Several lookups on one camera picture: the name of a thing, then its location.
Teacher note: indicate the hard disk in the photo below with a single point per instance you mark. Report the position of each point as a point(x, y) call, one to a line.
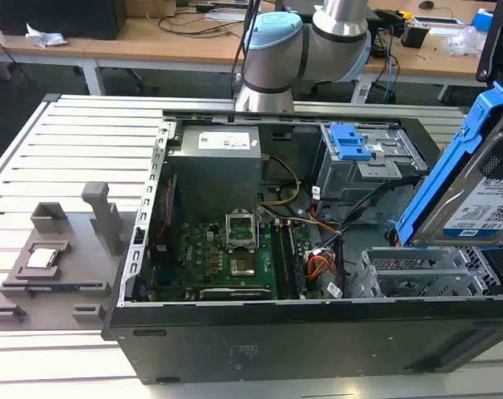
point(475, 208)

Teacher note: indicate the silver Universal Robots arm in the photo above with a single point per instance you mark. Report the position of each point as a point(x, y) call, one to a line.
point(276, 62)

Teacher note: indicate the silver disk bay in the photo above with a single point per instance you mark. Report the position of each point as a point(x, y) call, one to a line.
point(405, 272)

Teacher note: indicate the black RAM slot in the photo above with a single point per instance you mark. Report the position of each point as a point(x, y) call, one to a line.
point(296, 257)
point(281, 262)

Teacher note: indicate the blue cardboard box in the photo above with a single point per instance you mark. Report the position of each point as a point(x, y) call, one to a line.
point(484, 23)

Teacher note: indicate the clear plastic bag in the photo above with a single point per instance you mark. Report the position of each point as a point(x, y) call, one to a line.
point(467, 41)

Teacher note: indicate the small black box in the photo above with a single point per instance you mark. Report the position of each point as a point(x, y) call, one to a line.
point(413, 36)

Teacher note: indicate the blue plastic latch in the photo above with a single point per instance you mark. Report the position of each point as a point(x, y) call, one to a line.
point(348, 141)

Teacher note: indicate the silver optical drive cage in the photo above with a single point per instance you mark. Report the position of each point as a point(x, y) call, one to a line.
point(359, 178)

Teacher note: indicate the grey power supply unit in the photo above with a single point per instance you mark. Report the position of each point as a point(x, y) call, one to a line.
point(213, 174)

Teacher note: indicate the CPU socket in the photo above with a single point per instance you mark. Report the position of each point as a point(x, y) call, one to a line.
point(242, 267)

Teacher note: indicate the wooden desk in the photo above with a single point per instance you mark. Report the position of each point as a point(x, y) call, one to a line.
point(151, 45)

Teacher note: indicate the black graphics card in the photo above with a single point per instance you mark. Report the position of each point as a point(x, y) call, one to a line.
point(234, 293)

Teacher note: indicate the green motherboard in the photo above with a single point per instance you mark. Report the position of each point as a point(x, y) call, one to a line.
point(201, 257)

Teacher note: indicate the black PC case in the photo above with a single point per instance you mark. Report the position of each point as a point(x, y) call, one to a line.
point(276, 349)

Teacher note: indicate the large black box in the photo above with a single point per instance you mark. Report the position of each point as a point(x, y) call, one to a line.
point(55, 16)

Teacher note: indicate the crumpled white paper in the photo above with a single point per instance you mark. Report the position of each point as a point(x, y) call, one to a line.
point(45, 37)

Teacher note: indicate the grey parts rack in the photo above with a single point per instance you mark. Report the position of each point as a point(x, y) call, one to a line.
point(80, 257)

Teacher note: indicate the silver CPU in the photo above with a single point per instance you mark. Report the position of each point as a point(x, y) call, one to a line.
point(42, 257)

